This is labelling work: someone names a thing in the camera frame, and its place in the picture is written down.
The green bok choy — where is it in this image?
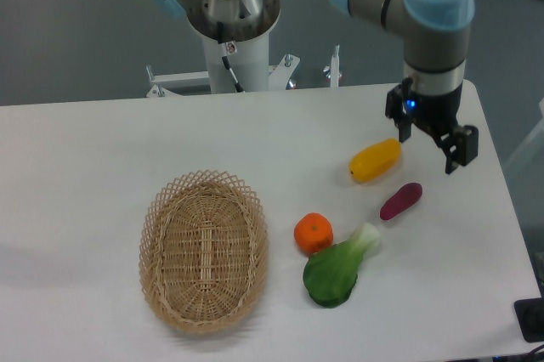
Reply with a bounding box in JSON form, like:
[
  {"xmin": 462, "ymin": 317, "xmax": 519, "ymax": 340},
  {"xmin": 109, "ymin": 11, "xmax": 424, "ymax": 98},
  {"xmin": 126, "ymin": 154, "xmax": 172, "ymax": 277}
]
[{"xmin": 303, "ymin": 223, "xmax": 381, "ymax": 308}]

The purple sweet potato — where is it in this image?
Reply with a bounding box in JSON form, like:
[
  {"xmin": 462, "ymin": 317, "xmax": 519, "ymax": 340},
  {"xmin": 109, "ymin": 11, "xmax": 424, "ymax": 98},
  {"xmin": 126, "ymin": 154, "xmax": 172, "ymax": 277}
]
[{"xmin": 379, "ymin": 183, "xmax": 423, "ymax": 221}]

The woven wicker basket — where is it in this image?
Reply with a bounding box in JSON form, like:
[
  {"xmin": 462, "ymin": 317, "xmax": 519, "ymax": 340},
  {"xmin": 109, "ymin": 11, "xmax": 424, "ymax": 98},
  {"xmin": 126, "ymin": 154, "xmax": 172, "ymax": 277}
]
[{"xmin": 139, "ymin": 170, "xmax": 268, "ymax": 334}]

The orange tangerine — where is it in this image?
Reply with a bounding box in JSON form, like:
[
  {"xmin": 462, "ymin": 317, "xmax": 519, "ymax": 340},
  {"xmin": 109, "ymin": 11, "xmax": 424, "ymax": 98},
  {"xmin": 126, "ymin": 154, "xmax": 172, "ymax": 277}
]
[{"xmin": 293, "ymin": 212, "xmax": 334, "ymax": 255}]

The white metal base frame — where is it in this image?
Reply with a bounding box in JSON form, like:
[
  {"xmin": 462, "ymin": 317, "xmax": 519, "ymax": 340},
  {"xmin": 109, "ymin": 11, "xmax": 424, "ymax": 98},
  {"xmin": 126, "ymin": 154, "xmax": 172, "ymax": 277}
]
[{"xmin": 146, "ymin": 54, "xmax": 300, "ymax": 98}]

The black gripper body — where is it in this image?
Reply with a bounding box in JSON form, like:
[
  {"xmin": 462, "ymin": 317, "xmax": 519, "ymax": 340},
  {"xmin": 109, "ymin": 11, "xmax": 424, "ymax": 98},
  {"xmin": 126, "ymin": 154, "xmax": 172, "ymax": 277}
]
[{"xmin": 385, "ymin": 78, "xmax": 462, "ymax": 141}]

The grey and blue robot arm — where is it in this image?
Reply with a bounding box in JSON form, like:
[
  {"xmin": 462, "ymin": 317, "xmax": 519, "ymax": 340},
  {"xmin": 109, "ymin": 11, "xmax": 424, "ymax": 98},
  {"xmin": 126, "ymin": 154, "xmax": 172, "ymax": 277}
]
[{"xmin": 154, "ymin": 0, "xmax": 479, "ymax": 173}]

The black cable on pedestal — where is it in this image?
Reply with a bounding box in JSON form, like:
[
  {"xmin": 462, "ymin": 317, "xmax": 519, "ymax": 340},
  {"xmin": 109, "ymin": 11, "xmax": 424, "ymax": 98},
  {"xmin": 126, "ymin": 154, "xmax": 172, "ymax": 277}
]
[{"xmin": 216, "ymin": 21, "xmax": 246, "ymax": 93}]

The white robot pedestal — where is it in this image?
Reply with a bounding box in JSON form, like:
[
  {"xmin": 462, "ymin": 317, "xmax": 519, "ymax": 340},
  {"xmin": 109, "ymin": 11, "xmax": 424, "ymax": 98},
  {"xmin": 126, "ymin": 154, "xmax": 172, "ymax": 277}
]
[{"xmin": 201, "ymin": 32, "xmax": 269, "ymax": 94}]

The yellow mango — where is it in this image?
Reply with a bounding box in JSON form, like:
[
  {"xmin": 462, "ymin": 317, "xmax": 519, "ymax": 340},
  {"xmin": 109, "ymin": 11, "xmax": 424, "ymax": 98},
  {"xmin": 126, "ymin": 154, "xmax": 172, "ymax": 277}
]
[{"xmin": 348, "ymin": 139, "xmax": 402, "ymax": 183}]

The black device at table edge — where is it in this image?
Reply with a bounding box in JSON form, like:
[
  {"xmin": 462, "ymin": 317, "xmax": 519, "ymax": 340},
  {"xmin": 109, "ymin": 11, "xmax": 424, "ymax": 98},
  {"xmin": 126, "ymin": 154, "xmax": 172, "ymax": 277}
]
[{"xmin": 513, "ymin": 297, "xmax": 543, "ymax": 343}]

